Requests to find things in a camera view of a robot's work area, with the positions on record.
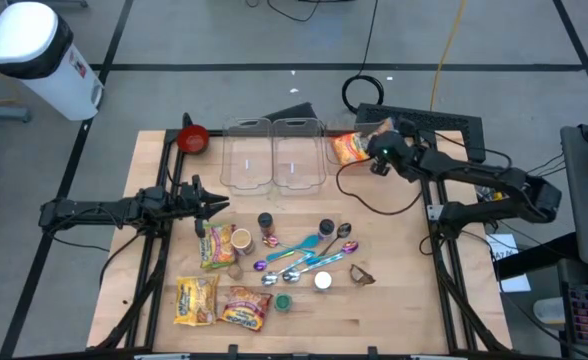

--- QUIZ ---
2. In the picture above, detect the green oregano spice jar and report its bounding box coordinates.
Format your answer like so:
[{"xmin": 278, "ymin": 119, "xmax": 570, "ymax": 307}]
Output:
[{"xmin": 273, "ymin": 292, "xmax": 294, "ymax": 313}]

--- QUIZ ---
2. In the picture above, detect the black wedge panel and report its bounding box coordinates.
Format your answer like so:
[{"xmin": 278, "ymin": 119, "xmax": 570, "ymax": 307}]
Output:
[{"xmin": 262, "ymin": 101, "xmax": 319, "ymax": 124}]

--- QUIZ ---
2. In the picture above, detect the purple iridescent spoon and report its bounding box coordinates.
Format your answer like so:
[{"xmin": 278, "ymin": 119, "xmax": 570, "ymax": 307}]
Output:
[
  {"xmin": 253, "ymin": 249, "xmax": 298, "ymax": 273},
  {"xmin": 304, "ymin": 240, "xmax": 360, "ymax": 266}
]

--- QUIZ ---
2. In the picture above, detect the yellow cable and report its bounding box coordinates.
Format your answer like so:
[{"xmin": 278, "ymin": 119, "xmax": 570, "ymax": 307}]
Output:
[{"xmin": 429, "ymin": 0, "xmax": 468, "ymax": 112}]

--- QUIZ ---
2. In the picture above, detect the brown spice pouch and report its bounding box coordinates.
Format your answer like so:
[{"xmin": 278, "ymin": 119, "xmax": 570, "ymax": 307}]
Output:
[{"xmin": 348, "ymin": 263, "xmax": 377, "ymax": 288}]

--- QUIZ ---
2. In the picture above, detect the dark lid brown spice jar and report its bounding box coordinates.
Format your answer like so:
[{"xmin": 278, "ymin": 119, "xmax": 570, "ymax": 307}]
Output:
[{"xmin": 256, "ymin": 211, "xmax": 277, "ymax": 237}]

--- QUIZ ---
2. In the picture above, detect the white paper sheet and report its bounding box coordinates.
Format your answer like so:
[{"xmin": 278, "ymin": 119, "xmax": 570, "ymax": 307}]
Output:
[{"xmin": 486, "ymin": 233, "xmax": 531, "ymax": 294}]

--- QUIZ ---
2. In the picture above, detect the pink iridescent spoon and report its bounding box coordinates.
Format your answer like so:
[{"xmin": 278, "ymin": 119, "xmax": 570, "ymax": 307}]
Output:
[{"xmin": 262, "ymin": 234, "xmax": 317, "ymax": 255}]

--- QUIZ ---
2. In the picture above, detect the black aluminium table frame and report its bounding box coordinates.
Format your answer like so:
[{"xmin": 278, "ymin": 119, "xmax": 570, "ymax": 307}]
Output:
[{"xmin": 93, "ymin": 127, "xmax": 514, "ymax": 360}]

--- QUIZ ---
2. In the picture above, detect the black floor cable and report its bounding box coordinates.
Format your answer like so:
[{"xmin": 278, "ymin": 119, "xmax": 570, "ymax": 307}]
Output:
[{"xmin": 246, "ymin": 0, "xmax": 325, "ymax": 24}]

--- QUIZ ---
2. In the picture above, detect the tan lid spice jar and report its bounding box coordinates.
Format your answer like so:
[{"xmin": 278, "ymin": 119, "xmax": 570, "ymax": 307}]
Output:
[{"xmin": 230, "ymin": 227, "xmax": 256, "ymax": 257}]

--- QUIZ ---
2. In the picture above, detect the white trash bin black band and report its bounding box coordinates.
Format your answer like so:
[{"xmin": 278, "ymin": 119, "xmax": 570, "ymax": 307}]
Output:
[{"xmin": 0, "ymin": 0, "xmax": 105, "ymax": 122}]

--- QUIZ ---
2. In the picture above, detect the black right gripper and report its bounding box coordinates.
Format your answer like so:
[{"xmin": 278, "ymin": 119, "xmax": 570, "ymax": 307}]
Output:
[{"xmin": 367, "ymin": 119, "xmax": 425, "ymax": 176}]

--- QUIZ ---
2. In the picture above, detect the red ramen pack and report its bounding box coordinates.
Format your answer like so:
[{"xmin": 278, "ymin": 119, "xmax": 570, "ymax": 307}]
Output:
[{"xmin": 217, "ymin": 285, "xmax": 274, "ymax": 332}]

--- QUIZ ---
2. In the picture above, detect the chili shrimp ramen pack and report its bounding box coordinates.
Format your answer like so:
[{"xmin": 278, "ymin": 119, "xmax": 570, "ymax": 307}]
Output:
[{"xmin": 198, "ymin": 222, "xmax": 238, "ymax": 271}]

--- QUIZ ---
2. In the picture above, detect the red round bowl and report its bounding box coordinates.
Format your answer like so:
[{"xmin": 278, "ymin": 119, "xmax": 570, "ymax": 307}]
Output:
[{"xmin": 176, "ymin": 124, "xmax": 210, "ymax": 154}]

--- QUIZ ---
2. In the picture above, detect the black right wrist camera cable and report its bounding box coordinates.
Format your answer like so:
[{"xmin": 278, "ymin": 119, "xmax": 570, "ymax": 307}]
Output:
[{"xmin": 335, "ymin": 158, "xmax": 425, "ymax": 217}]

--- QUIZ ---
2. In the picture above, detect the gray metal stand base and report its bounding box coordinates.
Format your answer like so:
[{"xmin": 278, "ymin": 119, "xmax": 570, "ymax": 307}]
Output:
[{"xmin": 0, "ymin": 102, "xmax": 33, "ymax": 124}]

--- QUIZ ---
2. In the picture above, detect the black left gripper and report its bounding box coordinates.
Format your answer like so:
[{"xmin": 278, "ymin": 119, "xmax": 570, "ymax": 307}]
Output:
[{"xmin": 176, "ymin": 173, "xmax": 231, "ymax": 222}]

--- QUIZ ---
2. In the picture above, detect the coiled black cable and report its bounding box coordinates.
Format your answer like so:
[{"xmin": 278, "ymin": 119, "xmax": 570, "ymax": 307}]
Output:
[{"xmin": 341, "ymin": 0, "xmax": 386, "ymax": 115}]

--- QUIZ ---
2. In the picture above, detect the dark metal spoon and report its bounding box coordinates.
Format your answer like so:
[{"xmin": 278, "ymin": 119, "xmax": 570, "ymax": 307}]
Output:
[{"xmin": 317, "ymin": 222, "xmax": 354, "ymax": 258}]

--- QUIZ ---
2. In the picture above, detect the teal spoon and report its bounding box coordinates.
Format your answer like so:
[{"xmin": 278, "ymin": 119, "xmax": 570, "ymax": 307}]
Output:
[{"xmin": 265, "ymin": 233, "xmax": 321, "ymax": 263}]

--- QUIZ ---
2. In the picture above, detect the clear plastic bin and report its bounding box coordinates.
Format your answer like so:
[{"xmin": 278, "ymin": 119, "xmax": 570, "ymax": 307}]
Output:
[
  {"xmin": 322, "ymin": 118, "xmax": 401, "ymax": 175},
  {"xmin": 271, "ymin": 117, "xmax": 327, "ymax": 196},
  {"xmin": 219, "ymin": 117, "xmax": 275, "ymax": 196}
]

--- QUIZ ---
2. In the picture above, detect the white lid spice jar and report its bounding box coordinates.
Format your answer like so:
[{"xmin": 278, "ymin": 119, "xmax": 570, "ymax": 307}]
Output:
[{"xmin": 312, "ymin": 270, "xmax": 334, "ymax": 293}]

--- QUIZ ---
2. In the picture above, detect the orange chicken ramen pack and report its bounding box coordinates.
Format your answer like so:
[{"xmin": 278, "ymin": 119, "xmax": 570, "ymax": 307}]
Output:
[{"xmin": 330, "ymin": 130, "xmax": 375, "ymax": 167}]

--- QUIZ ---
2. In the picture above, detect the yellow ramen pack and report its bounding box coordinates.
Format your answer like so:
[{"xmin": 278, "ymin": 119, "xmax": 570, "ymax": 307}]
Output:
[{"xmin": 172, "ymin": 274, "xmax": 220, "ymax": 328}]

